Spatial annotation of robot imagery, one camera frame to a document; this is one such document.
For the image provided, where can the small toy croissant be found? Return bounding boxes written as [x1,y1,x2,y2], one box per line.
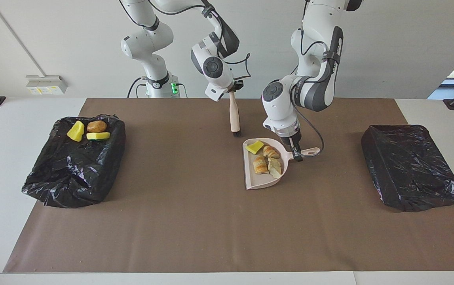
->
[262,145,281,160]

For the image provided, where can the pale bread chunk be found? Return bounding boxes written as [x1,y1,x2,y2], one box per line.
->
[268,158,282,179]

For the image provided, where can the beige hand brush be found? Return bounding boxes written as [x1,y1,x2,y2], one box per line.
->
[228,91,242,138]

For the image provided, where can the large toy croissant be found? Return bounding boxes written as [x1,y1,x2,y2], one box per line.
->
[253,156,270,175]

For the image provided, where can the small yellow sponge piece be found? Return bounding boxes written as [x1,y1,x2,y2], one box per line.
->
[245,140,265,155]

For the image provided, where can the beige plastic dustpan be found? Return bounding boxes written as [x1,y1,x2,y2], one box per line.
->
[243,137,321,191]

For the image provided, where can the brown bread roll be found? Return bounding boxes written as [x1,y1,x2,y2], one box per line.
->
[87,120,108,133]

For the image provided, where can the yellow sponge wedge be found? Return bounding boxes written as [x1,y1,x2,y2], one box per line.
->
[66,120,85,142]

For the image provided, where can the empty black bagged bin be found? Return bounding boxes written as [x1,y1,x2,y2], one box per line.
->
[360,124,454,213]

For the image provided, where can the crumpled black bagged bin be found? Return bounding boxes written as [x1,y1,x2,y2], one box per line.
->
[21,114,127,209]

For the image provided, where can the brown paper table mat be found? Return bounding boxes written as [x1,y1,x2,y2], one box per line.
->
[3,98,454,273]

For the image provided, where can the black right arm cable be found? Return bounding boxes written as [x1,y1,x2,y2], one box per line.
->
[118,0,251,82]

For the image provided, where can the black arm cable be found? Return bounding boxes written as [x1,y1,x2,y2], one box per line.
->
[118,0,251,82]
[295,106,325,158]

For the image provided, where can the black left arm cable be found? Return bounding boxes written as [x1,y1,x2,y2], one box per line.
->
[295,106,325,158]

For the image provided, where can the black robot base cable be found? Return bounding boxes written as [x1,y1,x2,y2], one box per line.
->
[127,77,149,99]

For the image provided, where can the white wall socket box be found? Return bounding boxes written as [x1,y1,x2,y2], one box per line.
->
[25,75,68,96]

